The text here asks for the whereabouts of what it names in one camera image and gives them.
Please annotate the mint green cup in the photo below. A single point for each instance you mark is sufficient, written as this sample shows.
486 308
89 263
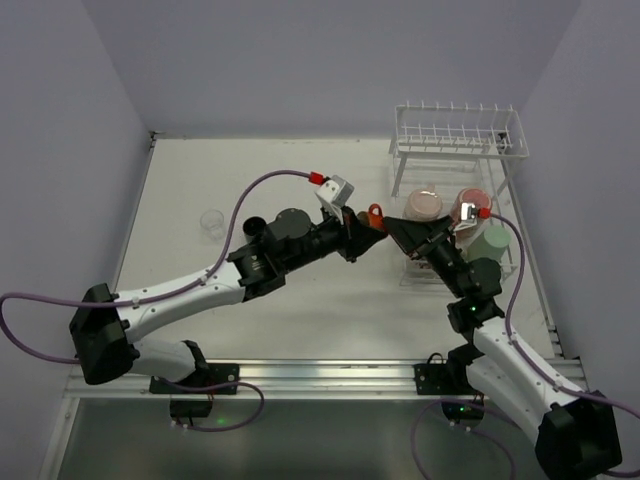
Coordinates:
491 243

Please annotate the aluminium mounting rail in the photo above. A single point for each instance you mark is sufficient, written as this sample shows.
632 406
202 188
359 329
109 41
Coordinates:
284 380

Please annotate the black controller box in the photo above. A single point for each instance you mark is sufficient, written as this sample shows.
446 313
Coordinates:
189 410
462 415

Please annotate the right black controller box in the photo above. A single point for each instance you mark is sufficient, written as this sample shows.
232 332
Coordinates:
462 415

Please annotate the light pink ribbed mug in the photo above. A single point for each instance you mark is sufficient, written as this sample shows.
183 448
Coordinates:
423 204

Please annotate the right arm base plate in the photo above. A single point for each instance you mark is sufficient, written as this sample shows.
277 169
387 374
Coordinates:
435 379

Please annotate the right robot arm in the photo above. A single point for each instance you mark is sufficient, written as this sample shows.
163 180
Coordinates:
573 432

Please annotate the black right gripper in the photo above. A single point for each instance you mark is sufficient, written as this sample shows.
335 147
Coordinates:
426 245

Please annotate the orange mug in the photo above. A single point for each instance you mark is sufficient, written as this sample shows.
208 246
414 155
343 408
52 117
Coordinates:
372 217

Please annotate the pink patterned mug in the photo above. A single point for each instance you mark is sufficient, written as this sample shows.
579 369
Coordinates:
477 196

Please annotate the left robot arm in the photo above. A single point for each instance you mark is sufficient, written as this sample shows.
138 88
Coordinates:
111 332

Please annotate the white wire dish rack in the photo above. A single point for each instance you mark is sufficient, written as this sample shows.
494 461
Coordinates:
450 149

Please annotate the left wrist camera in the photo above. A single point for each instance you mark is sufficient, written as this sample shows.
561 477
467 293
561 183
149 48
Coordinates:
333 195

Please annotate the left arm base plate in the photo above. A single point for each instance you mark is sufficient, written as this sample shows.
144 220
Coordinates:
217 374

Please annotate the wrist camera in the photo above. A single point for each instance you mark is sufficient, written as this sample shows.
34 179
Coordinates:
471 216
333 195

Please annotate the left black controller box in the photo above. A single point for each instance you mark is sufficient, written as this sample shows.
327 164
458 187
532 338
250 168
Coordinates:
189 410

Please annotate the dark blue mug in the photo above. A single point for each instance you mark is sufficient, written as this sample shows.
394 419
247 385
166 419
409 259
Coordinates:
253 229

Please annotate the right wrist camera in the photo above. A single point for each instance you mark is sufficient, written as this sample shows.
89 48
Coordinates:
471 216

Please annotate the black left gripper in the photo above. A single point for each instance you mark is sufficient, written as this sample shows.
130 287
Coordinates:
347 240

